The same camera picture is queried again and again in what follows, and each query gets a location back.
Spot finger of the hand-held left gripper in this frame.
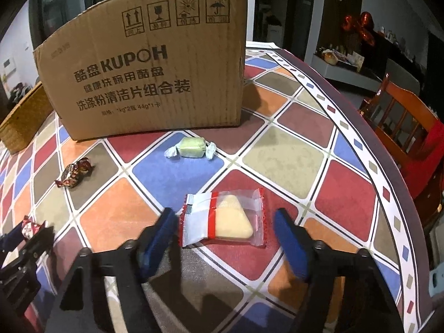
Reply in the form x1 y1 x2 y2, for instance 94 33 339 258
19 225 56 265
0 223 26 254

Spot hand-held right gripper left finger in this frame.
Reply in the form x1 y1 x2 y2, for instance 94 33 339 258
45 207 179 333

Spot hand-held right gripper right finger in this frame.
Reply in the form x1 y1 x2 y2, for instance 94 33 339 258
274 207 405 333

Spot red and white candy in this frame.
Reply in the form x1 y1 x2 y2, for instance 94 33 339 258
21 215 49 241

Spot clear triangular cake packet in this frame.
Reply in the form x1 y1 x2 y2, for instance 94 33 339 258
178 187 267 248

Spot brown cardboard box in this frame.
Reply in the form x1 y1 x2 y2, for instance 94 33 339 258
33 0 248 143

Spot dark red wrapped candy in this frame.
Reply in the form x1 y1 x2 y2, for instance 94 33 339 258
55 157 94 190

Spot green wrapped candy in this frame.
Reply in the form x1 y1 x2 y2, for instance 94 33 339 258
164 136 217 161

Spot woven wicker basket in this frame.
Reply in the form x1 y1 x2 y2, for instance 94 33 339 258
0 81 54 155

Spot white shoe shelf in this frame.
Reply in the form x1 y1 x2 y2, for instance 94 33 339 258
9 81 37 106

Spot red cloth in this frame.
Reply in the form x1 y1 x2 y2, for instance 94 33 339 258
404 120 444 200

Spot white low cabinet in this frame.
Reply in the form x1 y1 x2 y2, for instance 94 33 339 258
314 50 382 92

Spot wooden spindle chair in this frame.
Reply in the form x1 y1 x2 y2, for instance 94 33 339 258
359 73 444 223

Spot pile of gift packages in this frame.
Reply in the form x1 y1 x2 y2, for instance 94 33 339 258
319 43 365 72

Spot grey upholstered chair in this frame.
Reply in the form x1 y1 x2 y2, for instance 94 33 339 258
385 58 420 94

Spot white carton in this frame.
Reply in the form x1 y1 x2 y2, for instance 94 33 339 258
267 24 283 46

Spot dark sideboard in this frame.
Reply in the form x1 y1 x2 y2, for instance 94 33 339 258
371 29 429 73

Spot red foil balloons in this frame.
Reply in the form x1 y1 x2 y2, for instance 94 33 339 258
342 11 377 47

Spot glass sliding door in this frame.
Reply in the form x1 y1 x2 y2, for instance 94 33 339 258
29 0 115 42

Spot dark wooden door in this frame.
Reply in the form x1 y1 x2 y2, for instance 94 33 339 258
326 0 365 52

